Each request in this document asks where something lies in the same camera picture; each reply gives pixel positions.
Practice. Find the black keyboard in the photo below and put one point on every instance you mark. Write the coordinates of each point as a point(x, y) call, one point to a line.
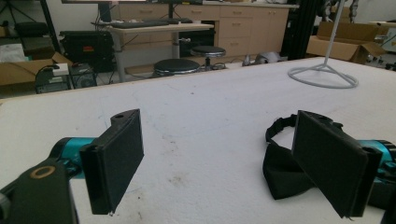
point(140, 24)

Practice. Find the grey rounded device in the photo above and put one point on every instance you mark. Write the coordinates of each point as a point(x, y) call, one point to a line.
point(266, 58)

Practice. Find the light wooden cabinet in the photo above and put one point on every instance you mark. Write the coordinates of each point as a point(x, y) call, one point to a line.
point(243, 28)

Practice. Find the flat cardboard box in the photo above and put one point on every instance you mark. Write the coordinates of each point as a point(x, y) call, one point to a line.
point(18, 71)

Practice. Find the white power adapter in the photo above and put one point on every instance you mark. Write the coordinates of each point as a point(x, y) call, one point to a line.
point(60, 69)

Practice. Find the black metal frame post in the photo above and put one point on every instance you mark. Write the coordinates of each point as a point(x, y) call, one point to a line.
point(300, 28)

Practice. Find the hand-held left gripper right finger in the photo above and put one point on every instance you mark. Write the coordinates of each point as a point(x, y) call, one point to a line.
point(330, 165)

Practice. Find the wooden desk with grey legs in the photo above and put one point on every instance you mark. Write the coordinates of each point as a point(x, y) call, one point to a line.
point(162, 28)

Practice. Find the large black round stool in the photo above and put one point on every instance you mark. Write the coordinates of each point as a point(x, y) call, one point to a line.
point(176, 66)

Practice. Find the black computer unit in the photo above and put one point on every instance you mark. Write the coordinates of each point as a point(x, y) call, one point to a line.
point(51, 82)
point(82, 77)

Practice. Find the open cardboard box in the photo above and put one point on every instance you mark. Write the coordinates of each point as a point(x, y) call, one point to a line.
point(345, 43)

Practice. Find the black equipment case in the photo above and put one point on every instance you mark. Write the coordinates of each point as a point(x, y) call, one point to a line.
point(87, 49)

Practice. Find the small black round stool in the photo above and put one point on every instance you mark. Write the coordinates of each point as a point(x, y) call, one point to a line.
point(208, 51)

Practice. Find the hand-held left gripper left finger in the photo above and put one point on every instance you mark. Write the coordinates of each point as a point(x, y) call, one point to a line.
point(113, 165)

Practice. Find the white plastic bag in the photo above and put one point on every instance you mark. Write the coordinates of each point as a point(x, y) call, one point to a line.
point(11, 52)

